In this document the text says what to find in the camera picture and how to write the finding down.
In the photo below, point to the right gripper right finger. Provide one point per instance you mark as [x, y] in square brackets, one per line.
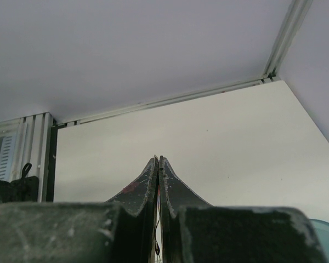
[193, 230]

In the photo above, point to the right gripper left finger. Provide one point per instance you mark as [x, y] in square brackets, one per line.
[121, 229]

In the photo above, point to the white slotted cable duct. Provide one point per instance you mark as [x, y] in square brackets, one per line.
[6, 156]

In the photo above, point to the left aluminium corner post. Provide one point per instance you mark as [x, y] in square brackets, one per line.
[291, 24]

